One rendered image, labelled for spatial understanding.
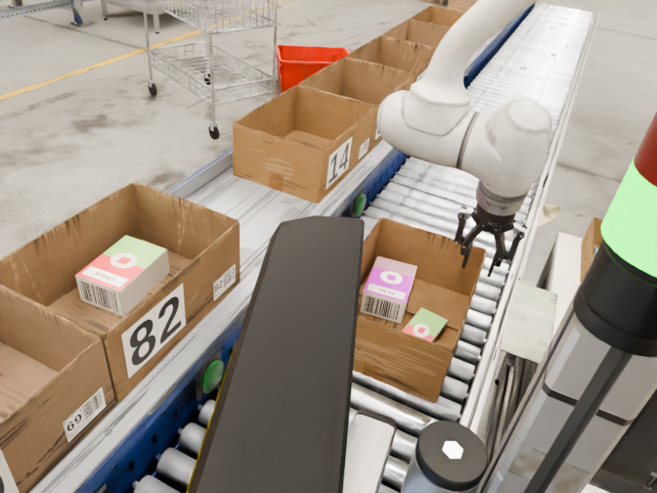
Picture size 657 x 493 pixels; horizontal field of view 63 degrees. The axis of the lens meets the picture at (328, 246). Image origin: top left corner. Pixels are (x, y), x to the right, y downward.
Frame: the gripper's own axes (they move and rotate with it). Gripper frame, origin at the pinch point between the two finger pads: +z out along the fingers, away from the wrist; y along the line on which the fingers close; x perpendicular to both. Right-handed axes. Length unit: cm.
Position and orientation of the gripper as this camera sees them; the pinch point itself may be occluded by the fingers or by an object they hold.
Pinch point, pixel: (479, 259)
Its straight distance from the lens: 121.0
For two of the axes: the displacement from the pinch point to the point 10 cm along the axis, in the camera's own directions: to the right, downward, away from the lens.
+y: 9.0, 3.3, -2.9
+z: 0.6, 5.7, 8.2
